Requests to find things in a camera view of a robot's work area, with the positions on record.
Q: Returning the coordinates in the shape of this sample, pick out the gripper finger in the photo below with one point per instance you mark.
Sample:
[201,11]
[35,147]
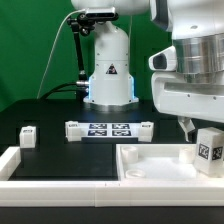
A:
[187,126]

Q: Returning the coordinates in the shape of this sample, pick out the white square tabletop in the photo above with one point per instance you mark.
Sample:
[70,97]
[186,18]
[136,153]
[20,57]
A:
[166,162]

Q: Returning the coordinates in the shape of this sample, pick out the white U-shaped fence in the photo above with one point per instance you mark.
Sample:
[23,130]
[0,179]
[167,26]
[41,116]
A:
[131,192]

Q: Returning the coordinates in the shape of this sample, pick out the black camera on stand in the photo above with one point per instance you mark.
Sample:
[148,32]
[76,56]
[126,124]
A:
[104,13]

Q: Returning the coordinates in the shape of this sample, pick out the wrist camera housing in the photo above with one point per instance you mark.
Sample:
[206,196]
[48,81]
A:
[165,60]

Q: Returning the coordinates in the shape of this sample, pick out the black marker base plate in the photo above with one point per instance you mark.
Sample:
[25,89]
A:
[109,132]

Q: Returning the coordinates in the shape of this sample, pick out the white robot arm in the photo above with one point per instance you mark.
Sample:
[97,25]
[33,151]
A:
[188,76]

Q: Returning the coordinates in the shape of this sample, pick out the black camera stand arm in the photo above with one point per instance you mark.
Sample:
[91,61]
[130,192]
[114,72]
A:
[82,76]

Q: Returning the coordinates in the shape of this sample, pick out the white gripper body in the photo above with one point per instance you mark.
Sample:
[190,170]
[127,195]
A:
[173,95]

